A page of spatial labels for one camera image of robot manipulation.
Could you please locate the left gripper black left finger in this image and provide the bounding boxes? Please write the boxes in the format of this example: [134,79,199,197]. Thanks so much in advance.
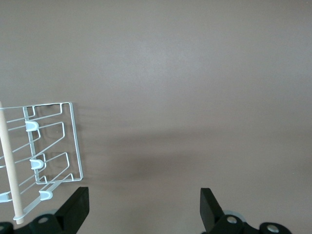
[0,186,90,234]

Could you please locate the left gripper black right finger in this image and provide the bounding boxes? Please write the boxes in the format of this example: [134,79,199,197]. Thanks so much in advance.
[200,187,292,234]

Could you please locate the white wire dish rack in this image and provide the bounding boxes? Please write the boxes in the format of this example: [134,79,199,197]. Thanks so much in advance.
[0,101,84,225]

